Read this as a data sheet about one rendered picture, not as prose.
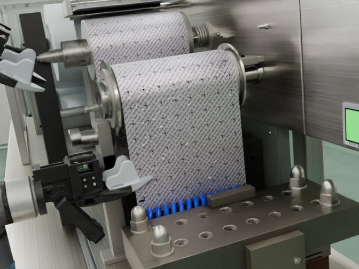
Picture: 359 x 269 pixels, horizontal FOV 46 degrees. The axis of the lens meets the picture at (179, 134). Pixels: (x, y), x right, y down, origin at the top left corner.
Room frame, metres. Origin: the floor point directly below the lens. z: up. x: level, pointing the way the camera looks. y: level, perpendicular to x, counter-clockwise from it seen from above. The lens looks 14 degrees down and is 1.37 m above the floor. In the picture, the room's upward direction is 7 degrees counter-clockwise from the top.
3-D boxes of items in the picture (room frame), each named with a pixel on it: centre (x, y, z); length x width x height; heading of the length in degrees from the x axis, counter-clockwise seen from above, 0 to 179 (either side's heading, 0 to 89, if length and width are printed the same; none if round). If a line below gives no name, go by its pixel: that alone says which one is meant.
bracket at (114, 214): (0.84, 0.17, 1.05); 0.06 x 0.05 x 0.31; 109
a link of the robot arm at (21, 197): (0.70, 0.28, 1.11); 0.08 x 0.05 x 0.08; 19
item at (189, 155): (0.80, -0.01, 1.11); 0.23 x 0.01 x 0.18; 109
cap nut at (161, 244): (0.60, 0.05, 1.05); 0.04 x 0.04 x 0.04
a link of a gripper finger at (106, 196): (0.72, 0.14, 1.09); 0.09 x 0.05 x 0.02; 108
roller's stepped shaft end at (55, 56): (1.03, 0.28, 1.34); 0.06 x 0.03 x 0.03; 109
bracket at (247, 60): (0.91, -0.16, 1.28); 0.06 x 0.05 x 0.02; 109
